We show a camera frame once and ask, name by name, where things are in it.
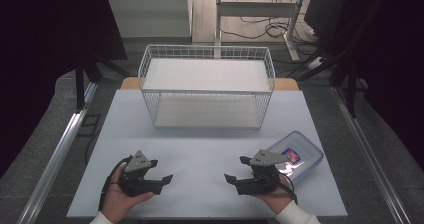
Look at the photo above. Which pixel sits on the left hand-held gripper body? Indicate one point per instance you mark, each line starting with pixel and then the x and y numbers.
pixel 137 162

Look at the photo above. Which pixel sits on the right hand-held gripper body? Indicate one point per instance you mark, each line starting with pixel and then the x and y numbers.
pixel 266 158

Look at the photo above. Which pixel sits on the person's right hand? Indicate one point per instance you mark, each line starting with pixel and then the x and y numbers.
pixel 276 199

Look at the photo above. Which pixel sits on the person's left hand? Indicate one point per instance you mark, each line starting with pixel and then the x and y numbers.
pixel 116 200

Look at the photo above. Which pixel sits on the clear plastic box blue lid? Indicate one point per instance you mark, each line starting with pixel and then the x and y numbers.
pixel 308 147

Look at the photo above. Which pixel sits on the wooden board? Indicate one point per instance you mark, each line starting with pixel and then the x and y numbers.
pixel 128 83

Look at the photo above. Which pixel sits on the black metal stand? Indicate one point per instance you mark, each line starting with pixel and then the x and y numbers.
pixel 80 84
pixel 350 90

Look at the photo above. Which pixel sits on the white power strip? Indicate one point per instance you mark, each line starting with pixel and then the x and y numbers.
pixel 315 63

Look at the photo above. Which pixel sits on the dark curtain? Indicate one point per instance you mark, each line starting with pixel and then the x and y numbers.
pixel 40 50
pixel 393 67

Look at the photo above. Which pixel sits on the white cabinet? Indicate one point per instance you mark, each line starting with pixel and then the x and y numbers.
pixel 150 14

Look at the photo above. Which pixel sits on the black floor bracket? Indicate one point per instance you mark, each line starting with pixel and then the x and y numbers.
pixel 90 125

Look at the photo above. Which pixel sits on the aluminium rail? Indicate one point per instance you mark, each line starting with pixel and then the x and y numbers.
pixel 366 150
pixel 63 140

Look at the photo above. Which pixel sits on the white metal desk frame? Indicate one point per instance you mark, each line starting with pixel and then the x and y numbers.
pixel 256 9

